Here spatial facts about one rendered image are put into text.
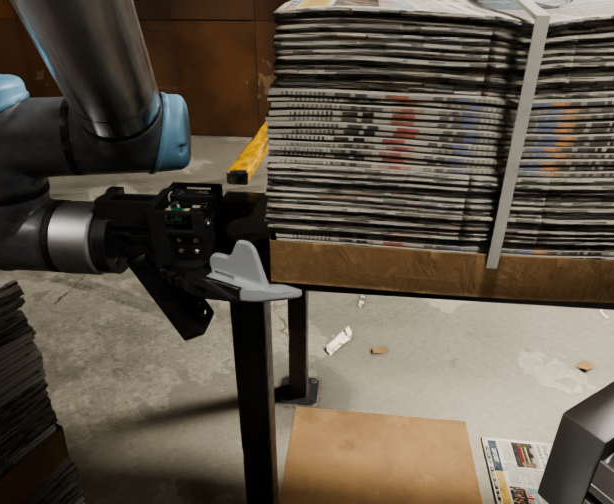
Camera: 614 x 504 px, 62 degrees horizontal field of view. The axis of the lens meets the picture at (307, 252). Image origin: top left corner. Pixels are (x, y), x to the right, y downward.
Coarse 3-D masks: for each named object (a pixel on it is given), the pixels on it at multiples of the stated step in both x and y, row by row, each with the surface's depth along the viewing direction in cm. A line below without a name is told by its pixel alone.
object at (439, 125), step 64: (320, 0) 40; (384, 0) 46; (448, 0) 52; (320, 64) 37; (384, 64) 36; (448, 64) 36; (320, 128) 39; (384, 128) 39; (448, 128) 38; (320, 192) 41; (384, 192) 41; (448, 192) 40
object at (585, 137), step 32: (512, 0) 53; (544, 0) 51; (576, 0) 47; (608, 0) 44; (608, 32) 34; (576, 64) 35; (608, 64) 35; (576, 96) 36; (608, 96) 36; (576, 128) 37; (608, 128) 37; (576, 160) 38; (608, 160) 38; (576, 192) 39; (608, 192) 38; (544, 224) 40; (576, 224) 40; (608, 224) 40; (544, 256) 42; (576, 256) 42; (608, 256) 42
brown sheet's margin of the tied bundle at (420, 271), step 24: (288, 264) 45; (312, 264) 45; (336, 264) 44; (360, 264) 44; (384, 264) 44; (408, 264) 44; (432, 264) 43; (384, 288) 45; (408, 288) 45; (432, 288) 44
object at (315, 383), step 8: (288, 376) 152; (280, 384) 149; (288, 384) 149; (312, 384) 149; (320, 384) 149; (280, 392) 146; (288, 392) 146; (312, 392) 146; (280, 400) 143; (288, 400) 143; (296, 400) 143; (304, 400) 143; (312, 400) 143; (320, 400) 144; (288, 408) 141
